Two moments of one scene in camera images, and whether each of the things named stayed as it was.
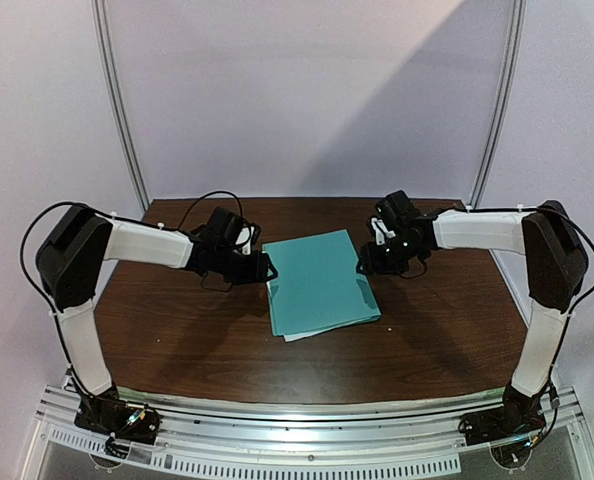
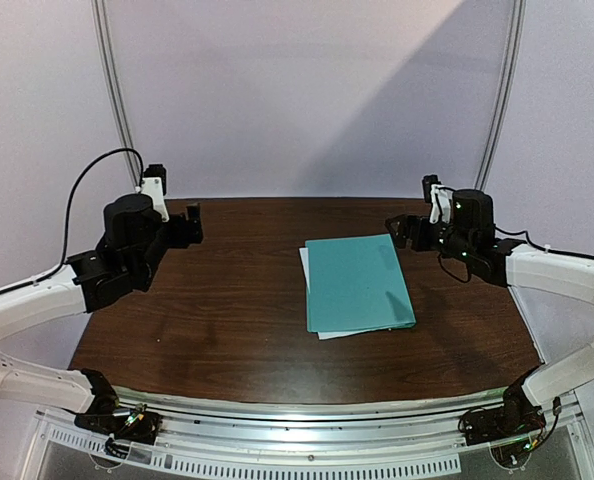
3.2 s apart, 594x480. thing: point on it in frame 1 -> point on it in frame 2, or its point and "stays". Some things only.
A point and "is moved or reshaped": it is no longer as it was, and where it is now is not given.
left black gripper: x=258 y=271 -> x=181 y=237
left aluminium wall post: x=100 y=20 stays
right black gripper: x=374 y=257 -> x=416 y=234
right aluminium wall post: x=518 y=25 stays
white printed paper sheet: x=290 y=338 -> x=304 y=255
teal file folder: x=317 y=285 is moved or reshaped
